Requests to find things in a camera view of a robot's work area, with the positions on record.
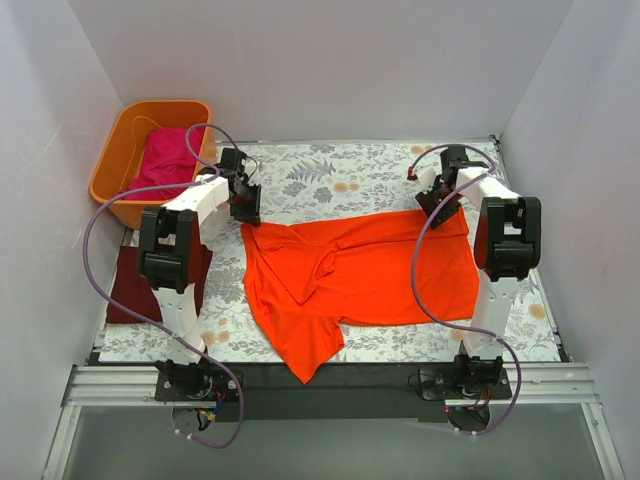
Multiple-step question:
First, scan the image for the floral table mat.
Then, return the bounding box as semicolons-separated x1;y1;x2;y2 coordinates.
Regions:
98;141;566;363

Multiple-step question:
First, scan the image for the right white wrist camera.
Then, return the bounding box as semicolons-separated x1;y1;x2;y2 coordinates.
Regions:
407;167;438;191

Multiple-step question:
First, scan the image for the pink t shirt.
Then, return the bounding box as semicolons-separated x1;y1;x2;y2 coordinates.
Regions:
122;127;200;203

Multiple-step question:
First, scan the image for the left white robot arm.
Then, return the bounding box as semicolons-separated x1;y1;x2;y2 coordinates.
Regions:
138;147;261;400

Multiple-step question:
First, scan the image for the aluminium frame rail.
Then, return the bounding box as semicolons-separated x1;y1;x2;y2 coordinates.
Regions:
44;362;625;479

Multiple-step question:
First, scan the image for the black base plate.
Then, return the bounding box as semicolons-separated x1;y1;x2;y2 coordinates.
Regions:
154;361;516;422

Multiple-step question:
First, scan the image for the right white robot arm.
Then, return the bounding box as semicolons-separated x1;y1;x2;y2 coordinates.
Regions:
407;144;541;399

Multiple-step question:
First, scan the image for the folded dark red t shirt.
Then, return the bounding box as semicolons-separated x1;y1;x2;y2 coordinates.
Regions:
106;241;213;324

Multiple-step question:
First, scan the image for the orange t shirt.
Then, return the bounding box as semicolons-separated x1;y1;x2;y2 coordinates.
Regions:
241;210;479;383

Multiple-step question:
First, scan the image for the orange plastic basket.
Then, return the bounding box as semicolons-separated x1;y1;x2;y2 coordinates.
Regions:
89;99;217;230

